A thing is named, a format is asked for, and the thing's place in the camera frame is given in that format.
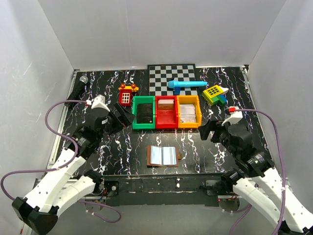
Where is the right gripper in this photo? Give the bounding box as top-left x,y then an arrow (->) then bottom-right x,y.
198,118 -> 238,158

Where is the brown leather card holder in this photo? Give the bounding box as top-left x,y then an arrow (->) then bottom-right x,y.
147,145 -> 182,167

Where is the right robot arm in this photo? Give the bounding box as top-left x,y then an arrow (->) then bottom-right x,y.
198,120 -> 313,235

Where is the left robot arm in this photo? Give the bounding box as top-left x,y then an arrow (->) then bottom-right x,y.
12,102 -> 135,235

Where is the black card stack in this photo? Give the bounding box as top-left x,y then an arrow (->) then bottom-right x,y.
136,103 -> 153,124

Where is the white printed card stack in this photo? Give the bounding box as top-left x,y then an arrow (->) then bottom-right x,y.
179,104 -> 196,123

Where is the red toy phone booth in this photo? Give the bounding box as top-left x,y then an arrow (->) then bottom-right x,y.
118,83 -> 139,106

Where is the green plastic bin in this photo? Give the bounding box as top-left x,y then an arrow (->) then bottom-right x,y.
132,95 -> 156,130

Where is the yellow plastic bin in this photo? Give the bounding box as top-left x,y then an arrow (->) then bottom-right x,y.
177,95 -> 202,129

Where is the yellow green toy block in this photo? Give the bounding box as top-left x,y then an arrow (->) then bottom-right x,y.
202,85 -> 229,106

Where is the red plastic bin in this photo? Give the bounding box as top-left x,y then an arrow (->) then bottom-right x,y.
155,95 -> 179,129

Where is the blue toy brick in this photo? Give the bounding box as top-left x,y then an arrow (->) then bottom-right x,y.
173,87 -> 181,95

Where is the checkered board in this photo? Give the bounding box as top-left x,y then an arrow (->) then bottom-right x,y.
147,64 -> 199,96

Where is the blue toy microphone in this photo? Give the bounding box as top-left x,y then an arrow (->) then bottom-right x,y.
167,80 -> 208,90

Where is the black microphone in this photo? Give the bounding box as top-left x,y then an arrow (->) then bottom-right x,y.
67,75 -> 89,100

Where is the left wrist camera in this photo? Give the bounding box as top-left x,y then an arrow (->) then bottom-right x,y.
91,94 -> 110,112

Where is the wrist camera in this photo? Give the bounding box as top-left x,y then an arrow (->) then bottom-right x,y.
91,94 -> 110,112
222,106 -> 243,126

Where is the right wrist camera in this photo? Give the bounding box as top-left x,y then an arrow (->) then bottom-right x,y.
222,106 -> 243,126

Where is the black base frame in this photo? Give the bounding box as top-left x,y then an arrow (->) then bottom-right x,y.
86,173 -> 239,207

